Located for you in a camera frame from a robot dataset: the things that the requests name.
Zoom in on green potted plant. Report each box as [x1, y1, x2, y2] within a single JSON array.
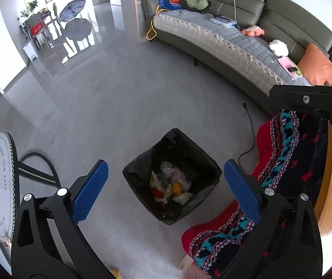
[[19, 0, 39, 18]]

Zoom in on blue white papers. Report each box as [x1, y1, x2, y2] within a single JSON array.
[[209, 15, 237, 27]]

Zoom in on white plastic bag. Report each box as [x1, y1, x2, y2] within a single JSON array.
[[173, 191, 195, 205]]

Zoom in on pink packet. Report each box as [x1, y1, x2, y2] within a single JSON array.
[[170, 167, 187, 181]]

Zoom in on trash bin with black bag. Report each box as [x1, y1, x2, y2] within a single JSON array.
[[122, 127, 222, 226]]

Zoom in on large orange cushion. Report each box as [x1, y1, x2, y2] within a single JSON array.
[[297, 43, 332, 87]]

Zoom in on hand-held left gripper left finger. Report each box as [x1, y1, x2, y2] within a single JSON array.
[[10, 159, 112, 279]]

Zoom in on patterned red fleece clothing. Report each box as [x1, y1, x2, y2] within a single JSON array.
[[181, 110, 331, 279]]

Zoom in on black floor cable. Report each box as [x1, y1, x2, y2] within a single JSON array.
[[238, 102, 256, 167]]

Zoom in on pink box with remote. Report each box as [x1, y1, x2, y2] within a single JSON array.
[[277, 55, 304, 78]]

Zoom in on grey quilted sofa cover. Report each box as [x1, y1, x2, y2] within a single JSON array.
[[152, 10, 312, 94]]

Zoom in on white plush toy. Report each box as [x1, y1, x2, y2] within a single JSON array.
[[268, 39, 289, 57]]

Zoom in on white cable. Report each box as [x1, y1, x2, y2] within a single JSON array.
[[232, 0, 248, 24]]

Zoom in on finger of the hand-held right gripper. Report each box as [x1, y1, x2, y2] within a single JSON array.
[[270, 84, 332, 114]]

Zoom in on grey umbrella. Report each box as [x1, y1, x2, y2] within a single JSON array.
[[64, 18, 94, 43]]

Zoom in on dark green sofa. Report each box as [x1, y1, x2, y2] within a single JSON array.
[[140, 0, 332, 117]]

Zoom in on yellow cable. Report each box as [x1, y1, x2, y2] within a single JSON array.
[[146, 5, 167, 42]]

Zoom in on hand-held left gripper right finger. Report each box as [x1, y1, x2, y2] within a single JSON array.
[[218, 159, 322, 279]]

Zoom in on blue patterned umbrella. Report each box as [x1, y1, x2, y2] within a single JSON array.
[[59, 0, 86, 20]]

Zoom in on white storage box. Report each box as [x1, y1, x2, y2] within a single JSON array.
[[23, 41, 39, 62]]

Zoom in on pink plush toy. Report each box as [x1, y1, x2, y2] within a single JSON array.
[[241, 26, 265, 38]]

